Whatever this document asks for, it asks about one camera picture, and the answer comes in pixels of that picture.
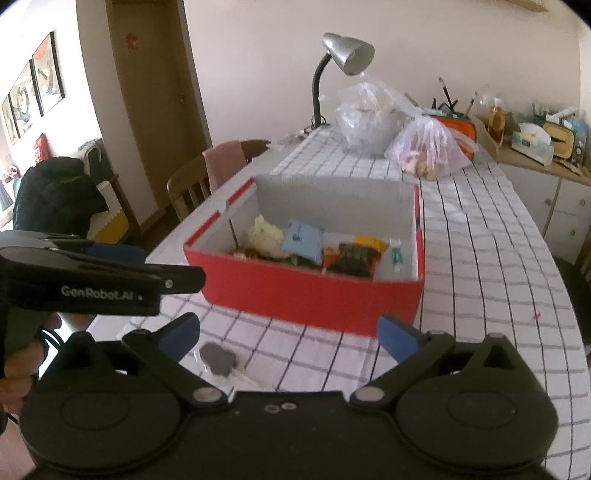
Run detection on yellow snack packet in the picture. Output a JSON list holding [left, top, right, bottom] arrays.
[[353, 235, 390, 255]]

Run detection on red foil snack pack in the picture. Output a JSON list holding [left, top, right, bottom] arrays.
[[232, 248, 263, 260]]

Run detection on red white checkered snack pack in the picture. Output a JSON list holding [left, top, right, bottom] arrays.
[[322, 245, 341, 270]]

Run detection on white translucent snack bag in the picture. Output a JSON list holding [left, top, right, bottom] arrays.
[[246, 215, 288, 259]]

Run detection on light blue packet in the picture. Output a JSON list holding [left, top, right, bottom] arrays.
[[283, 220, 322, 265]]

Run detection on black gold snack pack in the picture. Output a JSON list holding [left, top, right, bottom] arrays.
[[325, 242, 381, 278]]

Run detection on blue candy wrapper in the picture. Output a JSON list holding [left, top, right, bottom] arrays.
[[390, 238, 404, 272]]

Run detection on person's left hand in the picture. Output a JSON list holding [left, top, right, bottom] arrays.
[[0, 312, 61, 414]]

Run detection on grey sachet in clear wrap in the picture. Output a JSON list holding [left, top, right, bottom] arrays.
[[193, 342, 238, 381]]

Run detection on black jacket on chair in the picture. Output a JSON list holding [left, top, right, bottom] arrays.
[[13, 157, 108, 238]]

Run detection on wooden chair with pink cloth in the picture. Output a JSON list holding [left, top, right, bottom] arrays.
[[166, 139, 270, 221]]

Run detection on white grid tablecloth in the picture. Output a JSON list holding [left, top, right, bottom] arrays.
[[87, 126, 590, 478]]

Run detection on red cardboard box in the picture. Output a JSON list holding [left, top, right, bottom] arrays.
[[183, 174, 425, 336]]

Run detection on wooden chair right side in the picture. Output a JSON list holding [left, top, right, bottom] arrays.
[[554, 257, 591, 346]]

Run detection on wooden door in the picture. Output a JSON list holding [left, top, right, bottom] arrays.
[[106, 1, 211, 211]]

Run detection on pink plastic snack bag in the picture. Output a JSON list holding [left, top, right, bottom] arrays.
[[385, 116, 479, 181]]

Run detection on white sideboard cabinet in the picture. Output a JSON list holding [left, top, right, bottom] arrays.
[[473, 118, 590, 264]]

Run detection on orange pouch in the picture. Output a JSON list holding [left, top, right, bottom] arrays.
[[433, 114, 477, 160]]

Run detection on tissue box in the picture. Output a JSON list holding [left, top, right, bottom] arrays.
[[511, 122, 554, 166]]

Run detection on clear plastic bag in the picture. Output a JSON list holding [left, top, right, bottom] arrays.
[[335, 73, 423, 157]]

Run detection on amber liquid bottle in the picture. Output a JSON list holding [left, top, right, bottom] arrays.
[[487, 97, 507, 146]]

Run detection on silver desk lamp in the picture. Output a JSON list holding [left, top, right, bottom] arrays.
[[303, 32, 376, 135]]

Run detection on framed wall pictures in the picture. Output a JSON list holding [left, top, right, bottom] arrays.
[[1, 31, 65, 145]]

